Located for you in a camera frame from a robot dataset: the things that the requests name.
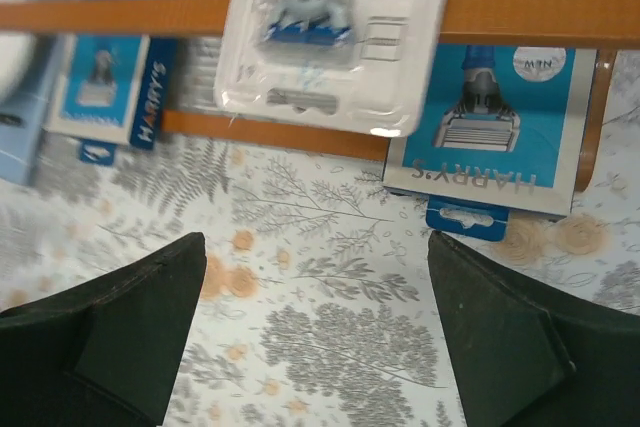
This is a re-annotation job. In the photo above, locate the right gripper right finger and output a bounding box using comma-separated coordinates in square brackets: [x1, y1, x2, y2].
[428, 232, 639, 426]

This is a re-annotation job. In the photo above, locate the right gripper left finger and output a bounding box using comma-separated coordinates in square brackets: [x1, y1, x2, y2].
[1, 232, 206, 426]

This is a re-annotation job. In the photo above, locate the white blue harrys razor box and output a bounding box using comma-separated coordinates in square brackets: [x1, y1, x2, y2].
[382, 44, 597, 241]

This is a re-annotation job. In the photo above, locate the orange wooden shelf rack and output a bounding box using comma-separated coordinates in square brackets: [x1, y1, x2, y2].
[1, 0, 639, 190]

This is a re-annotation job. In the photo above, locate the razor blister pack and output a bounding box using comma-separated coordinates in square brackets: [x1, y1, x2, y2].
[214, 0, 446, 138]

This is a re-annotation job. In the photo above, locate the floral table mat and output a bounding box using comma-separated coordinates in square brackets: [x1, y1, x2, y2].
[0, 46, 640, 427]

